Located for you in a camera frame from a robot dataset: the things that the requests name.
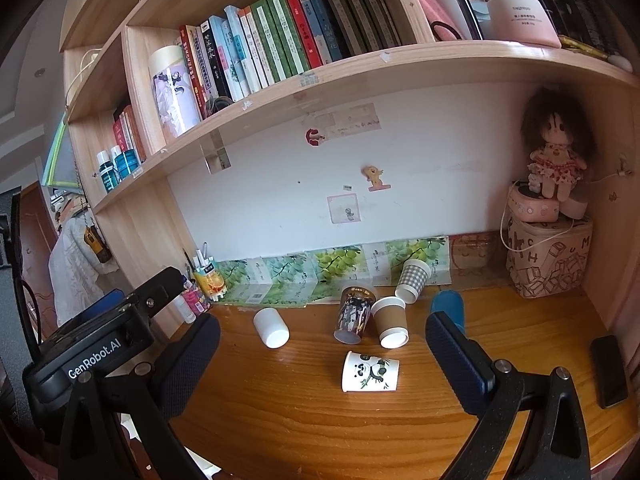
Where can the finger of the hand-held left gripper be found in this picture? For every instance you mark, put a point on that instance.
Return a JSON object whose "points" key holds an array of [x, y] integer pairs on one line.
{"points": [[160, 287]]}

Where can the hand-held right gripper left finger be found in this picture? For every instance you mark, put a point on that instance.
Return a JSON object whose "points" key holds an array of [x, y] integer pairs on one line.
{"points": [[186, 360]]}

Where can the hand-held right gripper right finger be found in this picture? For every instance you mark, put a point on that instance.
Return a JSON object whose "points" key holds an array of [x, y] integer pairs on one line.
{"points": [[457, 355]]}

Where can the brown sleeved paper cup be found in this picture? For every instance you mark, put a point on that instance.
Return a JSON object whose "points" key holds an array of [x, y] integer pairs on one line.
{"points": [[389, 320]]}

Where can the checked paper cup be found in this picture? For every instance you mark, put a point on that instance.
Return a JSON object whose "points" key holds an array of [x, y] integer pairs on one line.
{"points": [[414, 280]]}

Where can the panda print paper cup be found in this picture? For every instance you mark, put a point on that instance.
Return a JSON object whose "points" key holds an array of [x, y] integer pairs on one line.
{"points": [[370, 371]]}

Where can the plain white paper cup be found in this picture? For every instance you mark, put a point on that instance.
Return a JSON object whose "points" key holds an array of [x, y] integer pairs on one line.
{"points": [[270, 325]]}

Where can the dark printed paper cup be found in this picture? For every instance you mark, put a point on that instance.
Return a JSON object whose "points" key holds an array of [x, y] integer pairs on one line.
{"points": [[354, 312]]}

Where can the small white cup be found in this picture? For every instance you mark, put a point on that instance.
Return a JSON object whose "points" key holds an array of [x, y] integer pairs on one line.
{"points": [[575, 208]]}

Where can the small pink bottle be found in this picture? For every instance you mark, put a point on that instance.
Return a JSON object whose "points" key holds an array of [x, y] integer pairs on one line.
{"points": [[195, 300]]}

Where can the orange pen holder with pens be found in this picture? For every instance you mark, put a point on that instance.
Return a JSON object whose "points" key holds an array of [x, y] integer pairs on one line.
{"points": [[210, 280]]}

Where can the grape print tissue box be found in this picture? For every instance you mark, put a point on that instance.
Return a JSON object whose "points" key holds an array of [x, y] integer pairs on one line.
{"points": [[235, 280], [337, 265], [417, 249], [287, 280], [377, 260]]}

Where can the orange hanging tag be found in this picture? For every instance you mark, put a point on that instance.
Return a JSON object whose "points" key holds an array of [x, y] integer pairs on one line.
{"points": [[96, 245]]}

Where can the white lace cloth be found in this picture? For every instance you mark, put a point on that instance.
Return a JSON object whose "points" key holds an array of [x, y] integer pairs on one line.
{"points": [[75, 270]]}

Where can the red patterned box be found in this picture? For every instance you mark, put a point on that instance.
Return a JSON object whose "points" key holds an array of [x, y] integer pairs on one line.
{"points": [[472, 252]]}

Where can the blue bottle with white cap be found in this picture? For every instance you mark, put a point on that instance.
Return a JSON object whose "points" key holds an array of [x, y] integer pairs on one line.
{"points": [[107, 172], [126, 162]]}

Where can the printed fabric storage bag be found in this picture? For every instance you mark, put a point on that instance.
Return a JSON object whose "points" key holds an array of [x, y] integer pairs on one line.
{"points": [[547, 260]]}

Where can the black smartphone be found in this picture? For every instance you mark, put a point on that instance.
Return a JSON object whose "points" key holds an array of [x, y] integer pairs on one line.
{"points": [[609, 372]]}

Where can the small row of red books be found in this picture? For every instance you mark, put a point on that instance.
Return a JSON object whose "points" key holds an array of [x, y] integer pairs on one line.
{"points": [[129, 135]]}

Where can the green framed board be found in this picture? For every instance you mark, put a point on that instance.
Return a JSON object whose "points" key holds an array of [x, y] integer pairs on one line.
{"points": [[61, 160]]}

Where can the pink round device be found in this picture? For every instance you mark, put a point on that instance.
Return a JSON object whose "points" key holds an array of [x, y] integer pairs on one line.
{"points": [[532, 207]]}

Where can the printed cylinder tube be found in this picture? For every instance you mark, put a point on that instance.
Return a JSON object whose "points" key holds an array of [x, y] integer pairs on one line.
{"points": [[172, 95]]}

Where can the plush doll with brown hair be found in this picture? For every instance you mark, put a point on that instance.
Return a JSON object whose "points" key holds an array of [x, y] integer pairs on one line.
{"points": [[557, 145]]}

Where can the row of colourful books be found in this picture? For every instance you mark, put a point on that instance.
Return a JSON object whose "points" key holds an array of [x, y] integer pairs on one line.
{"points": [[280, 35]]}

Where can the wooden bookshelf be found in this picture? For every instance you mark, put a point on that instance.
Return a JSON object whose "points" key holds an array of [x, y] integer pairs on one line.
{"points": [[400, 67]]}

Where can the white computer mouse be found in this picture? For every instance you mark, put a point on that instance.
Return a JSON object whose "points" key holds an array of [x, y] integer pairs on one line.
{"points": [[620, 62]]}

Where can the pink lotion tube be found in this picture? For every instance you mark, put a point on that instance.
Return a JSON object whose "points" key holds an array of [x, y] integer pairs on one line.
{"points": [[522, 20]]}

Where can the pink pouch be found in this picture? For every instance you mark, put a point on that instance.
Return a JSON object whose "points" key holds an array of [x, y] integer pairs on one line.
{"points": [[437, 12]]}

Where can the row of dark books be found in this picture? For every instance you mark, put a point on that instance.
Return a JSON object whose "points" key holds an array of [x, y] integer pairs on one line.
{"points": [[575, 0]]}

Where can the pink square wall note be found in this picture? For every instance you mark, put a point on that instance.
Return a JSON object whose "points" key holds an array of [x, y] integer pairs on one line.
{"points": [[343, 209]]}

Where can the orange animal wall sticker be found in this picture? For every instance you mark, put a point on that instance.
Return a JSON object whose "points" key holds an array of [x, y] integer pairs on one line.
{"points": [[374, 176]]}

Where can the red wall sticker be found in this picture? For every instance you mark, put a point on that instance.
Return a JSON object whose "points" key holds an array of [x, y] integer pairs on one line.
{"points": [[314, 137]]}

